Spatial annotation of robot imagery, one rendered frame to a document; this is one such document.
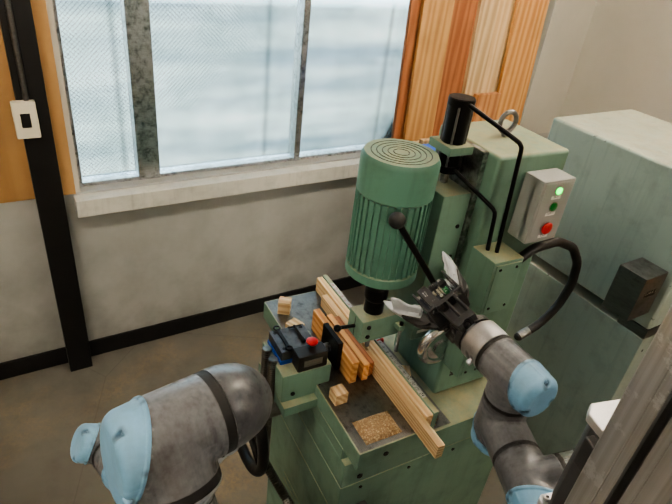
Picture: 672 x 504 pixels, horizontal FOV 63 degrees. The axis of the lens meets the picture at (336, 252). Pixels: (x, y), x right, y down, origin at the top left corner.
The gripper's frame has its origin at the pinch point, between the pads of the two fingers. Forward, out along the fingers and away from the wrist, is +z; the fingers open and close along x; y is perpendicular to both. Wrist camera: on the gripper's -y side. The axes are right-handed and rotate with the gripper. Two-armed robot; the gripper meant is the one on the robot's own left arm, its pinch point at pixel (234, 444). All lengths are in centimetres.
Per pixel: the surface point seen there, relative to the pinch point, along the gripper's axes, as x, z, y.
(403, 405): 10.1, 30.2, -26.0
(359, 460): 16.5, 19.6, -13.9
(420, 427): 17.3, 30.2, -26.0
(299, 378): -6.5, 12.1, -16.7
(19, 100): -130, -49, -20
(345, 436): 9.9, 19.0, -14.5
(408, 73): -135, 89, -105
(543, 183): 7, 27, -87
